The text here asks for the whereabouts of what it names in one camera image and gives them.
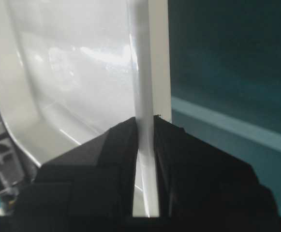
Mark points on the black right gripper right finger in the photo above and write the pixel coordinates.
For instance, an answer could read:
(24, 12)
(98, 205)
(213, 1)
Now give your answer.
(204, 189)

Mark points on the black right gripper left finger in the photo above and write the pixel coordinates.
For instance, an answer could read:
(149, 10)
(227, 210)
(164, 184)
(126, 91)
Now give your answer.
(89, 188)

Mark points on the white plastic case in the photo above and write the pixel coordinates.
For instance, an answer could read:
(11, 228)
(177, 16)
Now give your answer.
(71, 69)

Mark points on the teal table mat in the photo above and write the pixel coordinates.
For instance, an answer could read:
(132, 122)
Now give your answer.
(225, 76)

